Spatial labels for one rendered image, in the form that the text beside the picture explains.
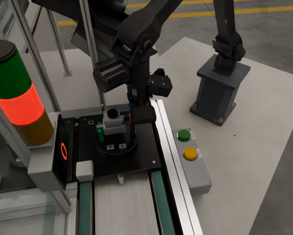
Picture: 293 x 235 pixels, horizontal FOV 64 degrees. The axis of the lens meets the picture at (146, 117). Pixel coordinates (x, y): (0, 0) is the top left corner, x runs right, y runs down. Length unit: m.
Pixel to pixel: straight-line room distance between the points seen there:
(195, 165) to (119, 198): 0.24
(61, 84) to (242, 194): 0.88
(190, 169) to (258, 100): 0.54
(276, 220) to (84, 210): 1.41
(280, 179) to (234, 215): 1.25
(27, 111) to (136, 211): 0.44
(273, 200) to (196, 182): 1.25
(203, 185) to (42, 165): 0.44
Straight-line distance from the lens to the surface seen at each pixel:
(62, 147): 0.45
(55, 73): 1.25
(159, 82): 0.59
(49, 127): 0.40
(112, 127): 0.67
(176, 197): 0.66
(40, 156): 0.42
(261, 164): 0.91
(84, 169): 0.68
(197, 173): 0.70
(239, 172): 0.86
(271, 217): 1.85
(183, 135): 0.76
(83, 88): 1.12
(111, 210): 0.70
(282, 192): 1.97
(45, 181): 0.43
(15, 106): 0.35
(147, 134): 0.75
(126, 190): 0.72
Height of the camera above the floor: 1.56
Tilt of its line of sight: 48 degrees down
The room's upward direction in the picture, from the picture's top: straight up
